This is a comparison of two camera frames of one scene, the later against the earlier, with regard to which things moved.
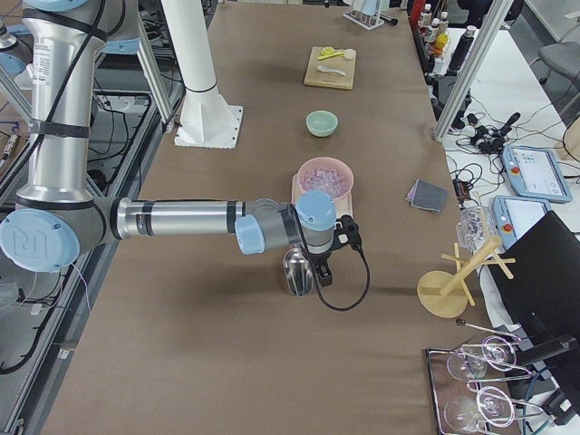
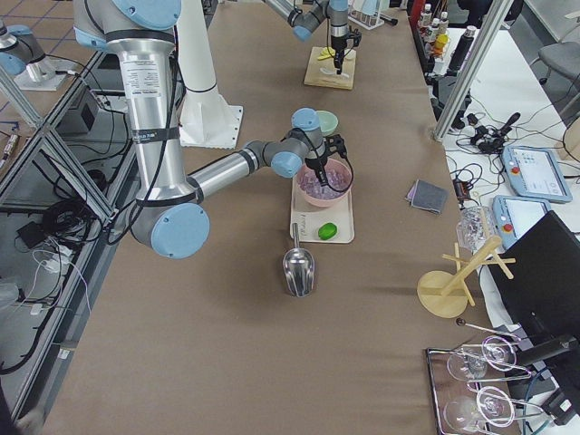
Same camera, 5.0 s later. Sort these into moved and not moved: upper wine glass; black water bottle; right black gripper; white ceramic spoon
Moved: right black gripper
Not moved: black water bottle; upper wine glass; white ceramic spoon
